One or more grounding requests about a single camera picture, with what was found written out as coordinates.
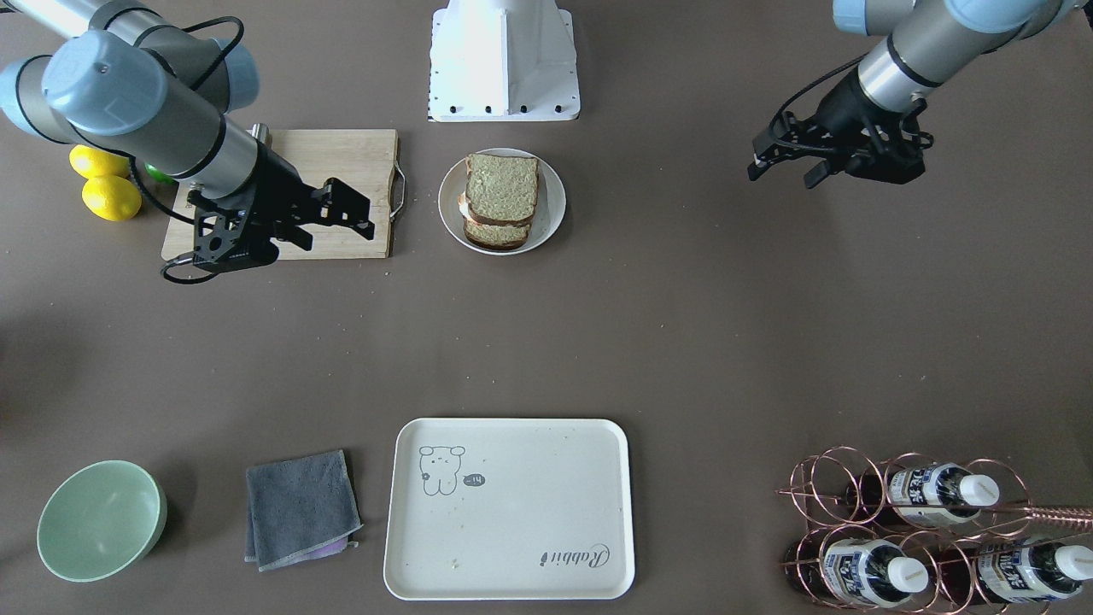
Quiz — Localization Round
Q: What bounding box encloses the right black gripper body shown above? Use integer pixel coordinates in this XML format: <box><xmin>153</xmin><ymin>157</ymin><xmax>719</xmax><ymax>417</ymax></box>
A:
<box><xmin>187</xmin><ymin>145</ymin><xmax>317</xmax><ymax>275</ymax></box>

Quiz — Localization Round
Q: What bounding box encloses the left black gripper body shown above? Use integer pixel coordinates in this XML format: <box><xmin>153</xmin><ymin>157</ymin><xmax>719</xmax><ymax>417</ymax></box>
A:
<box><xmin>786</xmin><ymin>74</ymin><xmax>933</xmax><ymax>185</ymax></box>

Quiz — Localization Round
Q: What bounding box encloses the bread slice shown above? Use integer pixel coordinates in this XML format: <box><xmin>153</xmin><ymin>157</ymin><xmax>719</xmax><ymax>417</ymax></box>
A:
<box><xmin>462</xmin><ymin>218</ymin><xmax>531</xmax><ymax>250</ymax></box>
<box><xmin>465</xmin><ymin>153</ymin><xmax>540</xmax><ymax>226</ymax></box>

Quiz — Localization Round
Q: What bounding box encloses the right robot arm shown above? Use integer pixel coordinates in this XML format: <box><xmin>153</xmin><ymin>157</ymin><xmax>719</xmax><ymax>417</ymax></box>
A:
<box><xmin>3</xmin><ymin>1</ymin><xmax>375</xmax><ymax>277</ymax></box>

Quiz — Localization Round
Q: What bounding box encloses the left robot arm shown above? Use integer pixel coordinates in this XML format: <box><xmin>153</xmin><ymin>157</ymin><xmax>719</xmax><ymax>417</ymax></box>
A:
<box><xmin>748</xmin><ymin>1</ymin><xmax>1090</xmax><ymax>188</ymax></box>

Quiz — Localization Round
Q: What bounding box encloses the cream rabbit tray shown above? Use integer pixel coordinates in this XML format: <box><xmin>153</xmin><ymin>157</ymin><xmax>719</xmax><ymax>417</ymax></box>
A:
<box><xmin>383</xmin><ymin>418</ymin><xmax>636</xmax><ymax>602</ymax></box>

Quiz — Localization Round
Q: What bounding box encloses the wooden cutting board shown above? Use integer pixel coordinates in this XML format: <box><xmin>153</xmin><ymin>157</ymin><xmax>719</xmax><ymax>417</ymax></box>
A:
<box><xmin>161</xmin><ymin>129</ymin><xmax>400</xmax><ymax>261</ymax></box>

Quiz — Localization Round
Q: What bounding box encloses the green lime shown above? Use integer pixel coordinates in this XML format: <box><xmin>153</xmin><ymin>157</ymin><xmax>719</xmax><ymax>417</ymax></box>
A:
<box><xmin>143</xmin><ymin>163</ymin><xmax>177</xmax><ymax>185</ymax></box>

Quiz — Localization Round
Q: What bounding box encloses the lower whole lemon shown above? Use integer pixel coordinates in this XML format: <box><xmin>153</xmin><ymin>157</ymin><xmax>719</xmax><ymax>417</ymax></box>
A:
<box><xmin>81</xmin><ymin>175</ymin><xmax>142</xmax><ymax>221</ymax></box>

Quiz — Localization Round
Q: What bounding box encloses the whole lemon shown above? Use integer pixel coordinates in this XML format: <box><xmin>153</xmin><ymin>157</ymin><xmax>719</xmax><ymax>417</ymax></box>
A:
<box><xmin>81</xmin><ymin>175</ymin><xmax>142</xmax><ymax>221</ymax></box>
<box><xmin>67</xmin><ymin>144</ymin><xmax>130</xmax><ymax>179</ymax></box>

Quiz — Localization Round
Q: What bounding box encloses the upper whole lemon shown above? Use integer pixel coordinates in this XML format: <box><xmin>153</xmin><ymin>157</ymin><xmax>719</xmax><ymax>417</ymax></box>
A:
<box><xmin>67</xmin><ymin>144</ymin><xmax>130</xmax><ymax>179</ymax></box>

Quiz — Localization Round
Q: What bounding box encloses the grey folded cloth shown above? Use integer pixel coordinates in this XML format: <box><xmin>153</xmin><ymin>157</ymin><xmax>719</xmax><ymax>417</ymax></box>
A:
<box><xmin>243</xmin><ymin>450</ymin><xmax>363</xmax><ymax>572</ymax></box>

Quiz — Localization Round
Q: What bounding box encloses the mint green bowl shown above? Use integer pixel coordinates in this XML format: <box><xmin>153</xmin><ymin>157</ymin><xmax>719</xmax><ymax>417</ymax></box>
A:
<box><xmin>36</xmin><ymin>460</ymin><xmax>168</xmax><ymax>583</ymax></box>

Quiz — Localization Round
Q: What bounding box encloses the upper dark bottle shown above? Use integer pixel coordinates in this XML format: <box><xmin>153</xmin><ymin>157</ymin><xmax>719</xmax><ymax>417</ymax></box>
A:
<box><xmin>842</xmin><ymin>462</ymin><xmax>1001</xmax><ymax>532</ymax></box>

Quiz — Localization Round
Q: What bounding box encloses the dark bottle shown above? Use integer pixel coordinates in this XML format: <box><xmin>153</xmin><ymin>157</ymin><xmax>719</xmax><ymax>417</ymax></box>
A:
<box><xmin>842</xmin><ymin>462</ymin><xmax>1001</xmax><ymax>532</ymax></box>
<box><xmin>938</xmin><ymin>539</ymin><xmax>1092</xmax><ymax>605</ymax></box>
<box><xmin>781</xmin><ymin>539</ymin><xmax>930</xmax><ymax>608</ymax></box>

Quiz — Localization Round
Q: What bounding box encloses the lower dark bottle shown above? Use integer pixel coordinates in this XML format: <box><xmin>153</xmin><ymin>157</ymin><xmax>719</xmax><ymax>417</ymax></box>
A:
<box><xmin>781</xmin><ymin>539</ymin><xmax>930</xmax><ymax>608</ymax></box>
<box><xmin>938</xmin><ymin>539</ymin><xmax>1092</xmax><ymax>605</ymax></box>

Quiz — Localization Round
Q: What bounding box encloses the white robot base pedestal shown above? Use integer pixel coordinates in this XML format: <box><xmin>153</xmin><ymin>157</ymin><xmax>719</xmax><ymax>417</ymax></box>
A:
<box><xmin>427</xmin><ymin>1</ymin><xmax>581</xmax><ymax>122</ymax></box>

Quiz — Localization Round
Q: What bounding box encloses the copper wire bottle rack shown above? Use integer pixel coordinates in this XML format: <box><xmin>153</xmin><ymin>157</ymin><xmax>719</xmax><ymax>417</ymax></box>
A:
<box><xmin>781</xmin><ymin>445</ymin><xmax>1090</xmax><ymax>614</ymax></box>

